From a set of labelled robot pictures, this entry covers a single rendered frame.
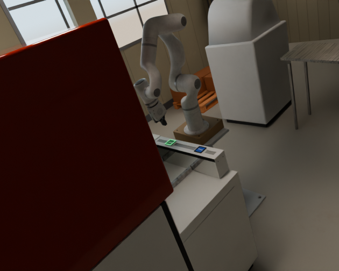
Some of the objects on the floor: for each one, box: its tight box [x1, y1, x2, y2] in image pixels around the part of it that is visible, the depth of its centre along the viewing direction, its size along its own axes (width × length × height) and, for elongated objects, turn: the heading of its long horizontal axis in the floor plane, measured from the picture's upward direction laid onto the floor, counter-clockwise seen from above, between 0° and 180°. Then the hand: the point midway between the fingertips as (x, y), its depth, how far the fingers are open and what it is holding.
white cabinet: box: [180, 173, 258, 271], centre depth 199 cm, size 64×96×82 cm, turn 75°
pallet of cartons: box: [170, 66, 218, 113], centre depth 484 cm, size 105×72×38 cm
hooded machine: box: [205, 0, 292, 127], centre depth 356 cm, size 82×67×156 cm
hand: (163, 122), depth 180 cm, fingers closed
